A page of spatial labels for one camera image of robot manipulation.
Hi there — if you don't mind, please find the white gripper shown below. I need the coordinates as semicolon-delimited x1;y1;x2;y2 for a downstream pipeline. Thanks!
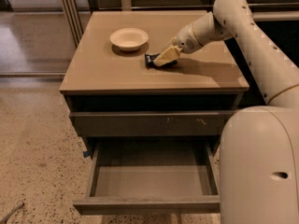
153;23;203;67

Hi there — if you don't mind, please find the metal rod on floor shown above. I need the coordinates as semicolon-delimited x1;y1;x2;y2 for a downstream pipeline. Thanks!
0;203;24;224

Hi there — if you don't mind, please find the white ceramic bowl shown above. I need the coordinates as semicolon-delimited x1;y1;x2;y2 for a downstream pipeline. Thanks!
110;28;149;52

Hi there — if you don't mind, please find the closed top drawer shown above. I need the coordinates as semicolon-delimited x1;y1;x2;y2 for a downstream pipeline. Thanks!
70;111;235;137

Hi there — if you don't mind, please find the open middle drawer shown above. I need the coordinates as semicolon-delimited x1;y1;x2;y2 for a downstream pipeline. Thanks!
74;142;220;216

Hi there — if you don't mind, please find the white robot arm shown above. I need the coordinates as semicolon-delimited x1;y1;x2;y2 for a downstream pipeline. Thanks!
154;0;299;224

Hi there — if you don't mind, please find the blue tape piece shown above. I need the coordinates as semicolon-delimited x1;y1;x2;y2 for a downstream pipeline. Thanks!
82;151;90;158

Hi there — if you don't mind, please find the dark blue rxbar wrapper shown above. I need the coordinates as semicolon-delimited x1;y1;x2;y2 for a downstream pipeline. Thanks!
144;54;178;67

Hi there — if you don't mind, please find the grey drawer cabinet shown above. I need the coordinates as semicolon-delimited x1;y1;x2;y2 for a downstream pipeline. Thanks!
60;11;248;224

